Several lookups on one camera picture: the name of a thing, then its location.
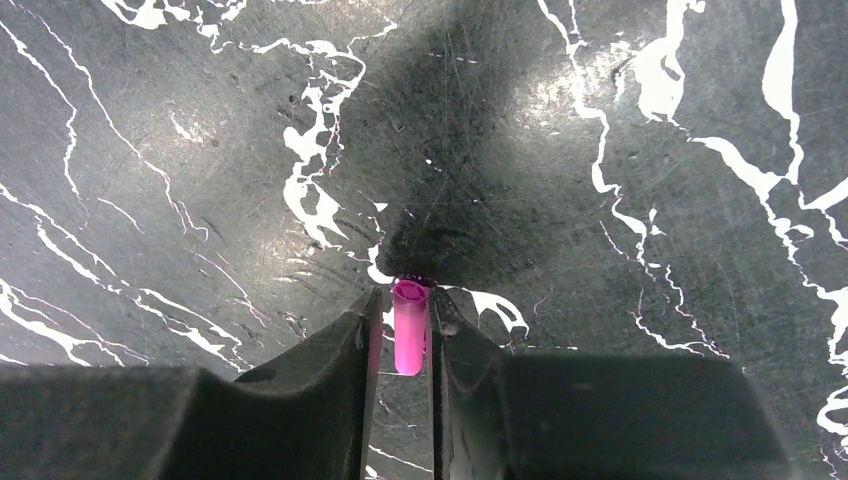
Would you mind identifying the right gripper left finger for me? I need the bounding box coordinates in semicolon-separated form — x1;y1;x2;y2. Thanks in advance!
1;287;384;479

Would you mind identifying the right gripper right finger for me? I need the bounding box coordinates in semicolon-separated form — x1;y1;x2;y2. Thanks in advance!
427;288;792;479

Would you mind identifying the magenta pen cap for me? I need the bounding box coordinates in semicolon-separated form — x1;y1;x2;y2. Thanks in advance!
392;280;428;376

